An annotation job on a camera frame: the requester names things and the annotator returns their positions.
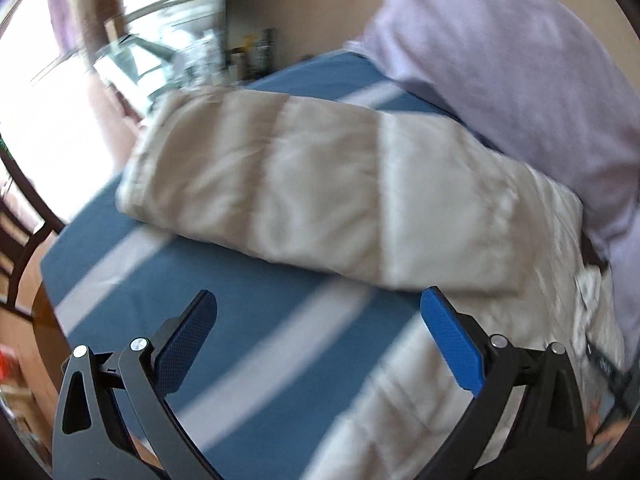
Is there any blue white-striped bed sheet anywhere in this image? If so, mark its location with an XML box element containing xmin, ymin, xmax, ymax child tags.
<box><xmin>39</xmin><ymin>49</ymin><xmax>476</xmax><ymax>480</ymax></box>

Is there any glass-top side table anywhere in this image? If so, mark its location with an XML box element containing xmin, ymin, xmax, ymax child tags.
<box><xmin>94</xmin><ymin>30</ymin><xmax>226</xmax><ymax>117</ymax></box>

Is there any lilac pillow near wall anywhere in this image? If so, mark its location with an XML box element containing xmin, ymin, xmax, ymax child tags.
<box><xmin>349</xmin><ymin>0</ymin><xmax>639</xmax><ymax>356</ymax></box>

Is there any cream puffer jacket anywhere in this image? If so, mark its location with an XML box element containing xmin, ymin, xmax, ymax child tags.
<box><xmin>115</xmin><ymin>84</ymin><xmax>626</xmax><ymax>480</ymax></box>

